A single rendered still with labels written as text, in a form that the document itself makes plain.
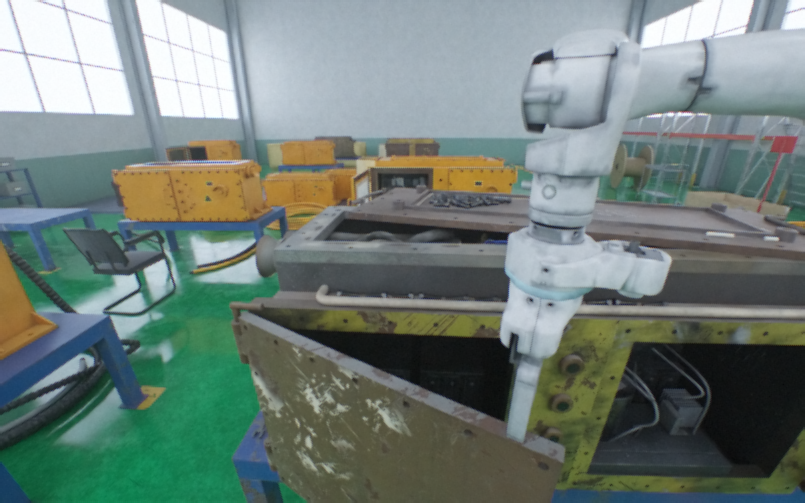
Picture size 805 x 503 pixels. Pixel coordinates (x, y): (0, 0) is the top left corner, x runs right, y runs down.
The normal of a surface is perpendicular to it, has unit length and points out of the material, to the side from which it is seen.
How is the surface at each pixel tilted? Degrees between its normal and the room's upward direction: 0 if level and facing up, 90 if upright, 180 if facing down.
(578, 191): 91
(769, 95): 129
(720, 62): 77
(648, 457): 0
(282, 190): 90
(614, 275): 90
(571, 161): 90
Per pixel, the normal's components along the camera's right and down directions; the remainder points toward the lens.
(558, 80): -0.64, 0.11
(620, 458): 0.00, -0.93
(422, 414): -0.51, 0.32
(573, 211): -0.04, 0.36
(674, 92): -0.28, 0.70
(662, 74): -0.35, 0.46
